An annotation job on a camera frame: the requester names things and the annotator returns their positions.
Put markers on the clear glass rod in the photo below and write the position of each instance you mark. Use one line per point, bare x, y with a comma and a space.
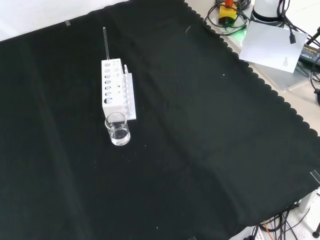
106, 45

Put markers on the white test tube rack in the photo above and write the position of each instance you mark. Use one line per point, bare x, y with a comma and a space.
112, 107

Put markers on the black scalloped bench cloth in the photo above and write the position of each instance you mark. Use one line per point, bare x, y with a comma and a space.
175, 125

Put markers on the small clear glass beaker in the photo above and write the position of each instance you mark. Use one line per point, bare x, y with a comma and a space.
120, 137

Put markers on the yellow stop button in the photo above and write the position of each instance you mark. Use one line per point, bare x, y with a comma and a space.
227, 13

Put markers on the clear tape strip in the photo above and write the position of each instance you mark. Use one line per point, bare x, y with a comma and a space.
67, 22
315, 177

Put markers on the white power strip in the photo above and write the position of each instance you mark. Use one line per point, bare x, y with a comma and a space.
255, 233

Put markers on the black tripod foot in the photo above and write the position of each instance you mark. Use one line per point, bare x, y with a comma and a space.
317, 96

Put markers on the black power adapter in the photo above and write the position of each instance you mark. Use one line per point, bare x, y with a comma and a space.
310, 53

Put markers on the black tripod leg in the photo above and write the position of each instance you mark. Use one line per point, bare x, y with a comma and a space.
313, 40

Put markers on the grey metal base plate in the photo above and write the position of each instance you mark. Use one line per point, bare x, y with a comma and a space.
287, 80

